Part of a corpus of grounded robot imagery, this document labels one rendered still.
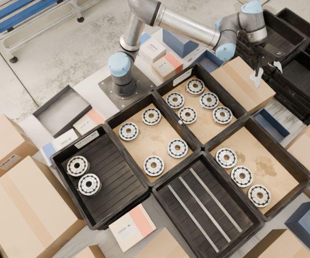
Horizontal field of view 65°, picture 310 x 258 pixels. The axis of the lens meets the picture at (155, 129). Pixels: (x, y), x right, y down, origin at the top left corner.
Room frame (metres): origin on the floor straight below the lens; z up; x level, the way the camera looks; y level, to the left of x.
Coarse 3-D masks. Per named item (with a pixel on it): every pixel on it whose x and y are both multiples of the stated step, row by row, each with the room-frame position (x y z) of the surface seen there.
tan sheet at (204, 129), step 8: (176, 88) 0.73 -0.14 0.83; (184, 88) 0.73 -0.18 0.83; (184, 96) 0.68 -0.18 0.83; (200, 96) 0.67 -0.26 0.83; (184, 104) 0.63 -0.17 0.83; (192, 104) 0.62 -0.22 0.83; (176, 112) 0.58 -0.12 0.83; (200, 112) 0.57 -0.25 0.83; (208, 112) 0.57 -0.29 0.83; (200, 120) 0.52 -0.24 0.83; (208, 120) 0.52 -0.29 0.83; (232, 120) 0.51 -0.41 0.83; (192, 128) 0.48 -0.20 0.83; (200, 128) 0.48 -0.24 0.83; (208, 128) 0.47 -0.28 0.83; (216, 128) 0.47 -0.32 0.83; (224, 128) 0.47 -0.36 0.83; (200, 136) 0.44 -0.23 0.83; (208, 136) 0.43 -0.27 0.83
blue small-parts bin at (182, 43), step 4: (164, 32) 1.17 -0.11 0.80; (168, 32) 1.14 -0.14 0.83; (168, 36) 1.14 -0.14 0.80; (172, 36) 1.11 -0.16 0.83; (176, 36) 1.16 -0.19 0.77; (180, 36) 1.15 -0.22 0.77; (172, 40) 1.11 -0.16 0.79; (176, 40) 1.08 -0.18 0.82; (180, 40) 1.06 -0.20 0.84; (184, 40) 1.12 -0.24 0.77; (188, 40) 1.06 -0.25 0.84; (176, 44) 1.08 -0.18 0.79; (180, 44) 1.06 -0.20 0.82; (184, 44) 1.03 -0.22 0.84; (188, 44) 1.05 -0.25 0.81; (192, 44) 1.08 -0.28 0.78; (180, 48) 1.05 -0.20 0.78; (184, 48) 1.03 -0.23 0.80
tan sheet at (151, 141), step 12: (144, 108) 0.63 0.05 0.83; (156, 108) 0.62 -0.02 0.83; (132, 120) 0.56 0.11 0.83; (144, 132) 0.49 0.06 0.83; (156, 132) 0.48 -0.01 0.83; (168, 132) 0.47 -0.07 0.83; (132, 144) 0.42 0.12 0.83; (144, 144) 0.42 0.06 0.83; (156, 144) 0.41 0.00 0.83; (132, 156) 0.36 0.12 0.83; (144, 156) 0.36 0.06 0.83; (168, 156) 0.34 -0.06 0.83; (168, 168) 0.28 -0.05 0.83
